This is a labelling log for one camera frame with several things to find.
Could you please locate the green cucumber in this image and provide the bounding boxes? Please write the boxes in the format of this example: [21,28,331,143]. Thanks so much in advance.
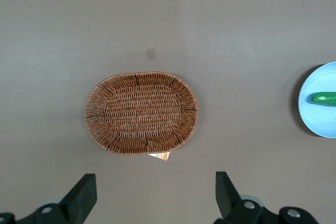
[309,91,336,108]

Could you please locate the orange paper tag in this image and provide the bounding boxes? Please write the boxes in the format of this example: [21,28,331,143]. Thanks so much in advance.
[148,152,170,162]

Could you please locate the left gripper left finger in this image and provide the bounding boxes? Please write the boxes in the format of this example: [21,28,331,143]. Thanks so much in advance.
[18,173,98,224]

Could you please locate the brown oval wicker basket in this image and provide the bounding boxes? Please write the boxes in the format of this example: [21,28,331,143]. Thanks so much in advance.
[85,71,198,156]

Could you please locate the light blue round plate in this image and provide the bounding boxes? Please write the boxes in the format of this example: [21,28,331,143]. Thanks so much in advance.
[298,61,336,138]

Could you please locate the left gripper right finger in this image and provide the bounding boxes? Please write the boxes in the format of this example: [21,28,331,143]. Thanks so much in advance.
[214,171,318,224]

